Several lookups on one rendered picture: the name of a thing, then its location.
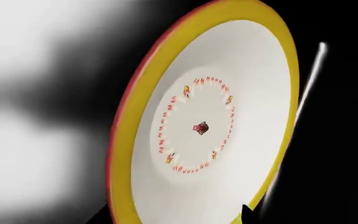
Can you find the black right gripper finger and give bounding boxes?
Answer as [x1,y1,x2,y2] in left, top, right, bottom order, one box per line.
[240,203,255,224]

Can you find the white bowl with yellow rim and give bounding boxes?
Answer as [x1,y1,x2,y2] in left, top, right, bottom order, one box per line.
[105,0,300,224]

